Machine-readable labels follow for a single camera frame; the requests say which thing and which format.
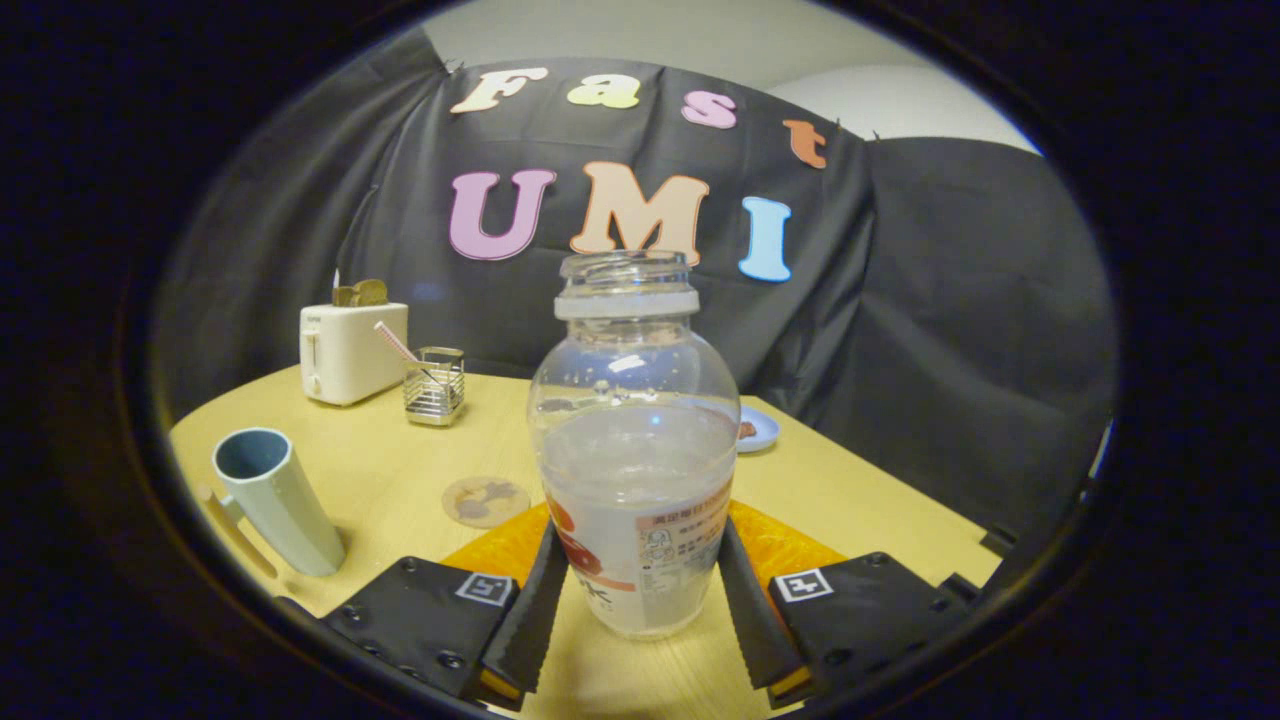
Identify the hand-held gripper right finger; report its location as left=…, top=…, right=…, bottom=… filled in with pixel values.
left=718, top=500, right=971, bottom=711

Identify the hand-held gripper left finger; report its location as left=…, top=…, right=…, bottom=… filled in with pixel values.
left=320, top=503, right=571, bottom=713

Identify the round patterned coaster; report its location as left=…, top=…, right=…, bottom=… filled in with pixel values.
left=442, top=476, right=532, bottom=529

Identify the clear juice bottle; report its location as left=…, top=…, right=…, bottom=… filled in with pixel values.
left=527, top=249, right=742, bottom=641

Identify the pale green cup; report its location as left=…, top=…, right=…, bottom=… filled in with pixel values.
left=197, top=428, right=347, bottom=581

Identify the blue plate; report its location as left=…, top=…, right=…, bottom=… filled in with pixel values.
left=736, top=405, right=781, bottom=454

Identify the wooden table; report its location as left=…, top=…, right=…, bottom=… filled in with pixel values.
left=170, top=365, right=1003, bottom=720

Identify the striped straw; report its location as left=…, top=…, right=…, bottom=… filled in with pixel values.
left=374, top=321, right=421, bottom=366

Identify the white toaster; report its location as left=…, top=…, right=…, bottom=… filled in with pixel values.
left=299, top=302, right=410, bottom=407

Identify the black backdrop cloth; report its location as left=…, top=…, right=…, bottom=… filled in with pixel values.
left=150, top=30, right=1119, bottom=561

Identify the metal wire holder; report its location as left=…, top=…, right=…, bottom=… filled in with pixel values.
left=403, top=346, right=466, bottom=427

